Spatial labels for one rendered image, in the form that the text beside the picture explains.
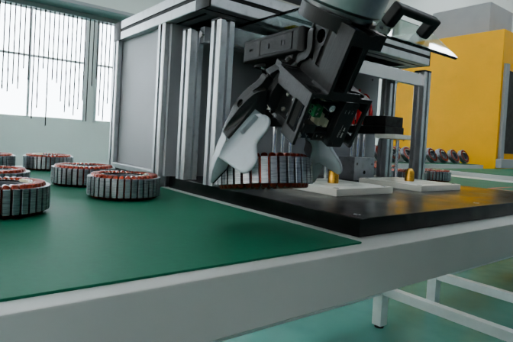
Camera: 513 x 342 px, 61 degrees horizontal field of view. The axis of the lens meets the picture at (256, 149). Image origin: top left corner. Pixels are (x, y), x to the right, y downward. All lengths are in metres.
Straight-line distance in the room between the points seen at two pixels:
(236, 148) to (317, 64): 0.11
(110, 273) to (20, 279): 0.06
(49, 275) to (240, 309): 0.14
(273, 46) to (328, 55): 0.09
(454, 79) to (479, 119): 0.46
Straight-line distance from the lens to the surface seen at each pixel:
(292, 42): 0.43
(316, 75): 0.40
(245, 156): 0.42
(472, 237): 0.66
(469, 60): 4.63
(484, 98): 4.50
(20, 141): 7.04
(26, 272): 0.36
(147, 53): 0.99
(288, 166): 0.45
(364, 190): 0.75
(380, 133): 1.00
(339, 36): 0.39
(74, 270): 0.36
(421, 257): 0.55
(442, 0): 7.16
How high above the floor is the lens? 0.85
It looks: 1 degrees down
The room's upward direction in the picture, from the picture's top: 3 degrees clockwise
